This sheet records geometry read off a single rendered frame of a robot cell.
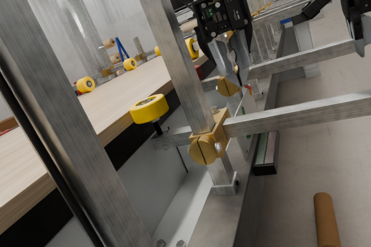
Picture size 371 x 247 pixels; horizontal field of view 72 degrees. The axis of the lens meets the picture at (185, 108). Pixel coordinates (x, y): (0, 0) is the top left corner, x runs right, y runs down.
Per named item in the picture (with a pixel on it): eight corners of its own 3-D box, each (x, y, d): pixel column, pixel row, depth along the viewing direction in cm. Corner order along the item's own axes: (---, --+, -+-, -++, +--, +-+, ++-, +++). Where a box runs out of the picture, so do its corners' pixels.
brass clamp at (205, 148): (237, 127, 55) (230, 106, 53) (223, 164, 43) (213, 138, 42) (211, 132, 58) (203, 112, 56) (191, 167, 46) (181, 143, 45)
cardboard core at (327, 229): (329, 191, 122) (340, 245, 96) (333, 204, 124) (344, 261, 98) (311, 192, 125) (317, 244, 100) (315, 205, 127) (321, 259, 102)
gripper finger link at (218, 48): (227, 99, 40) (207, 42, 38) (223, 90, 46) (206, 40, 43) (246, 92, 40) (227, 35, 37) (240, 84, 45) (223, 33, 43)
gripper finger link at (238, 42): (246, 92, 40) (228, 35, 37) (240, 84, 45) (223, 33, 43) (266, 85, 39) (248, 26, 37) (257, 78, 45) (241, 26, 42)
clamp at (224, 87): (247, 78, 75) (242, 62, 74) (239, 94, 64) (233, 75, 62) (229, 83, 78) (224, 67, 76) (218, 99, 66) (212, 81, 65)
